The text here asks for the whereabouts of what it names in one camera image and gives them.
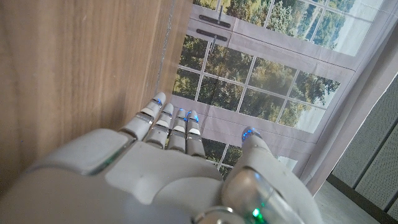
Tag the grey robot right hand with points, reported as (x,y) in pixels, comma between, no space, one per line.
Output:
(149,174)

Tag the printed window backdrop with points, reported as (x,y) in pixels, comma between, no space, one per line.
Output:
(267,77)

